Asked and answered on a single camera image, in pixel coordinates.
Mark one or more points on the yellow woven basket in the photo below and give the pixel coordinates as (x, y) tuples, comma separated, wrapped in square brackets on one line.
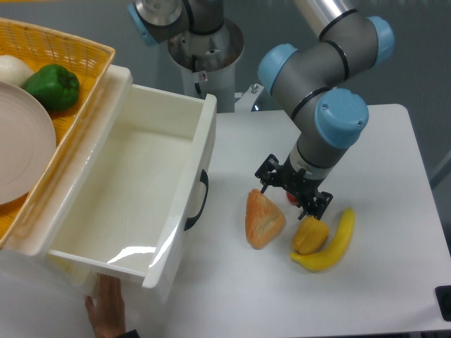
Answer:
[(39, 46)]

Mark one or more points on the dark sleeve forearm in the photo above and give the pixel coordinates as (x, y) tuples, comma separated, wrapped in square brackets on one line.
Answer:
[(129, 334)]

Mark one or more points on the yellow banana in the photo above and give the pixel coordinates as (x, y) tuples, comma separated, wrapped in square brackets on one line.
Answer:
[(334, 251)]

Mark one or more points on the bare human hand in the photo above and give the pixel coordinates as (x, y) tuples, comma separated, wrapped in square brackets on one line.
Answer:
[(107, 313)]

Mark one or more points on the orange triangle bread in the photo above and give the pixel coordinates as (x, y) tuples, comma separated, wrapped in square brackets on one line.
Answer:
[(264, 220)]

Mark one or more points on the green bell pepper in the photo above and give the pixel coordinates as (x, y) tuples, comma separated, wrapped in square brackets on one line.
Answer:
[(55, 87)]

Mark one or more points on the pink plate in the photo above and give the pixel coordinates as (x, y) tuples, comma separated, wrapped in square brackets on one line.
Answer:
[(28, 142)]

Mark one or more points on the white onion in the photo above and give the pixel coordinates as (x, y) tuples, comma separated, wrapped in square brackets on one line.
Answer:
[(14, 71)]

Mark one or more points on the white plastic drawer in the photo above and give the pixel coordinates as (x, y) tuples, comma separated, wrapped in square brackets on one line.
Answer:
[(129, 216)]

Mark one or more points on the black drawer handle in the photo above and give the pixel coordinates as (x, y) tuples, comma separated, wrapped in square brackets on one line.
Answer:
[(200, 196)]

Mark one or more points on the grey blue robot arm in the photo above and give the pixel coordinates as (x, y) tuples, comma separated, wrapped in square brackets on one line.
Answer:
[(307, 84)]

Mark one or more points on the black object at table edge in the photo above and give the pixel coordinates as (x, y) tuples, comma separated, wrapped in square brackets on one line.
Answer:
[(443, 295)]

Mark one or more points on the yellow bell pepper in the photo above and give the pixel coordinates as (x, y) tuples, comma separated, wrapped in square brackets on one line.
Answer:
[(310, 236)]

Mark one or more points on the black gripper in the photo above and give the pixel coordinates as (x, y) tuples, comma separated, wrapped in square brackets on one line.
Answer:
[(299, 183)]

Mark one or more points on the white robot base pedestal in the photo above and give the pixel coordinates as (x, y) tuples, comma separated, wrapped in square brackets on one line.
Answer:
[(207, 63)]

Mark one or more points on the small red fruit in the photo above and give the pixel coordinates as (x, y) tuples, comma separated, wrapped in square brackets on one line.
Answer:
[(292, 199)]

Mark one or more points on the white drawer cabinet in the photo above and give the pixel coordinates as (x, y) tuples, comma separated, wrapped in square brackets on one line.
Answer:
[(27, 251)]

